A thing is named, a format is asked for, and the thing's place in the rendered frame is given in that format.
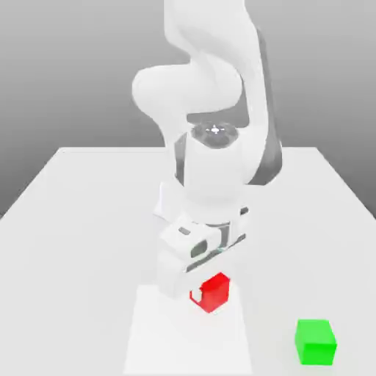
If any small green cube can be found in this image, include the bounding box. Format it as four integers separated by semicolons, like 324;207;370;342
294;319;338;366

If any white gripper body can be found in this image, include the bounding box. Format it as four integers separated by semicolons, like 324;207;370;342
156;233;248;300

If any small red cube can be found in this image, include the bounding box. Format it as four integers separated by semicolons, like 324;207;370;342
189;272;231;314

